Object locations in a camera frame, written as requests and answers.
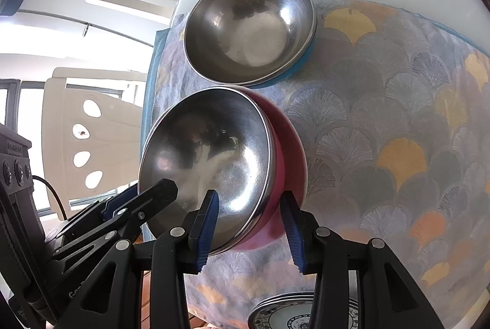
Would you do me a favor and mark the black cable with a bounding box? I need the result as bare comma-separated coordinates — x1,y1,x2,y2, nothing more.
32,175,69,219

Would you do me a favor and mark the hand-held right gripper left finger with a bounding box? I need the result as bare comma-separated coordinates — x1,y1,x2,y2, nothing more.
63,190,220,329

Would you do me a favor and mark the blue floral ceramic plate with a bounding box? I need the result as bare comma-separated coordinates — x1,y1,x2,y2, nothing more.
247,302,361,329
251,292,360,314

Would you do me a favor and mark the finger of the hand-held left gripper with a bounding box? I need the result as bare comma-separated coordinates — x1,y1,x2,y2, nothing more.
51,178,179,258
57,184,141,238

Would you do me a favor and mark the blue steel-lined bowl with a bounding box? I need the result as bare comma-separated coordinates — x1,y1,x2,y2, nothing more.
183,0,319,89

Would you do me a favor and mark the ginkgo leaf patterned tablecloth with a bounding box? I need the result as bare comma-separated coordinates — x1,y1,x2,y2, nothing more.
140,0,490,329

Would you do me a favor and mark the pink steel-lined bowl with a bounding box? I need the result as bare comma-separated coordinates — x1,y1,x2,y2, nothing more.
138,85,308,257

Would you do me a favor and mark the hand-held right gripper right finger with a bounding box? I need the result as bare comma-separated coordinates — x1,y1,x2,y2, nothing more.
281,190,445,329

